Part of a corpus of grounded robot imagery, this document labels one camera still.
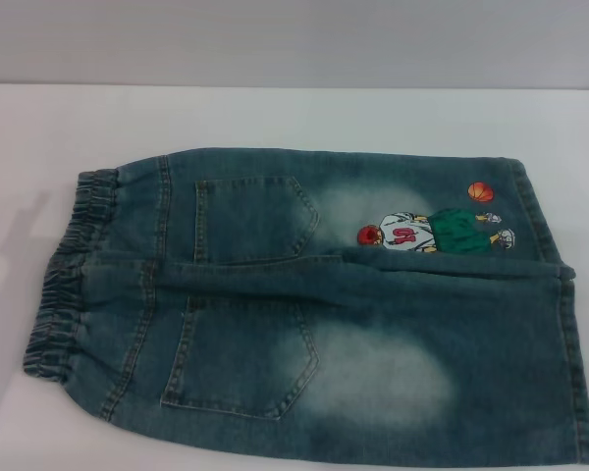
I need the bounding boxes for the blue denim shorts with cartoon print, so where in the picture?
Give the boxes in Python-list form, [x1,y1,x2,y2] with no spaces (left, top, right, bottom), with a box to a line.
[21,148,589,471]

